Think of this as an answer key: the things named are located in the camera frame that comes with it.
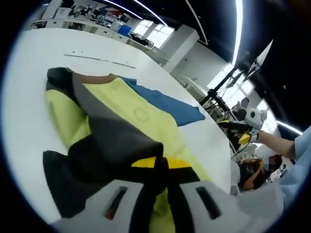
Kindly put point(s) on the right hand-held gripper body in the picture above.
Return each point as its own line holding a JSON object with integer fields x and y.
{"x": 255, "y": 117}

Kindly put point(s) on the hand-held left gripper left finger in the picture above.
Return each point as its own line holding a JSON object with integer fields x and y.
{"x": 97, "y": 208}

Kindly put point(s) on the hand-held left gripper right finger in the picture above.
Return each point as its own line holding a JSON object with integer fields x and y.
{"x": 194, "y": 213}

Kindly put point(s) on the yellow grey blue long-sleeve garment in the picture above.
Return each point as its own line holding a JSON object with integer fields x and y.
{"x": 145, "y": 106}

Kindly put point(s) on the black tripod stand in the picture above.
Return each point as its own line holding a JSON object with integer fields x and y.
{"x": 211, "y": 93}

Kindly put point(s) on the person's light blue shirt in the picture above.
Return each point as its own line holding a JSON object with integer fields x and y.
{"x": 298, "y": 170}

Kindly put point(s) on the person's grey trousers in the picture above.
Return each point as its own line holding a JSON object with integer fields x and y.
{"x": 262, "y": 208}

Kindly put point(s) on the long ceiling light strip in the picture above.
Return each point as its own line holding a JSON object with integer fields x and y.
{"x": 239, "y": 29}

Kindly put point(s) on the blue storage bin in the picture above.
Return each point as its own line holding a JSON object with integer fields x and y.
{"x": 124, "y": 29}

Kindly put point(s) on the white flat table strip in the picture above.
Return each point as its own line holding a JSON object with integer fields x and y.
{"x": 97, "y": 59}

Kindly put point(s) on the white counter cabinet row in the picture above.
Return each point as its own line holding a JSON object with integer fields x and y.
{"x": 80, "y": 25}

